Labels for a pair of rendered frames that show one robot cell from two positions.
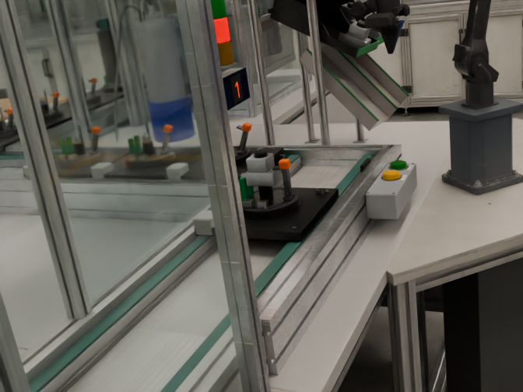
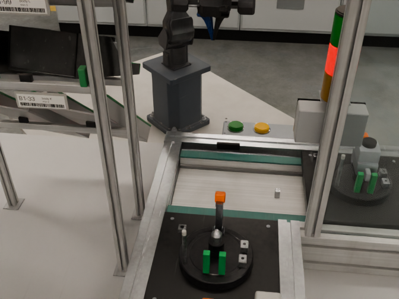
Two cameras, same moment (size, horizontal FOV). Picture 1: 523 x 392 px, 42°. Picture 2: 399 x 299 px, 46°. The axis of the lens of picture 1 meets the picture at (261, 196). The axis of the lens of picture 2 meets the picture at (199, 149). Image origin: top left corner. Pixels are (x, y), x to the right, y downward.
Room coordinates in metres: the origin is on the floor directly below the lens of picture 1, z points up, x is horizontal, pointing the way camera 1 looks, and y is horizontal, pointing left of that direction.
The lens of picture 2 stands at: (1.97, 0.63, 1.67)
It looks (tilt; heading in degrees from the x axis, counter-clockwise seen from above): 37 degrees down; 250
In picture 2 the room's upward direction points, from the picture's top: straight up
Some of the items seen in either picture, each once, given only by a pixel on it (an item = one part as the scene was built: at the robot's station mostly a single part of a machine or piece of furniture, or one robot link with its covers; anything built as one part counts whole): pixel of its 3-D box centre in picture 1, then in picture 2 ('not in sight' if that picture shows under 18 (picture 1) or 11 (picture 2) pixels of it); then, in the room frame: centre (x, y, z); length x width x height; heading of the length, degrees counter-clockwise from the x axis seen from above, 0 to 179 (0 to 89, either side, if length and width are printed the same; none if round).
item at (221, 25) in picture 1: (217, 29); (342, 57); (1.51, 0.04, 1.33); 0.05 x 0.05 x 0.05
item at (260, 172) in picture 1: (257, 167); not in sight; (1.35, 0.00, 1.06); 0.08 x 0.04 x 0.07; 63
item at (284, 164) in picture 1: (282, 177); not in sight; (1.33, -0.05, 1.04); 0.04 x 0.02 x 0.08; 63
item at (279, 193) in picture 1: (267, 202); not in sight; (1.35, -0.01, 0.98); 0.14 x 0.14 x 0.02
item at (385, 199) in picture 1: (392, 189); (260, 138); (1.45, -0.30, 0.93); 0.21 x 0.07 x 0.06; 153
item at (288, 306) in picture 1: (342, 228); (333, 161); (1.31, -0.16, 0.91); 0.89 x 0.06 x 0.11; 153
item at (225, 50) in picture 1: (220, 53); (337, 85); (1.51, 0.04, 1.28); 0.05 x 0.05 x 0.05
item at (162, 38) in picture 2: (478, 68); (177, 35); (1.60, -0.56, 1.15); 0.09 x 0.07 x 0.06; 7
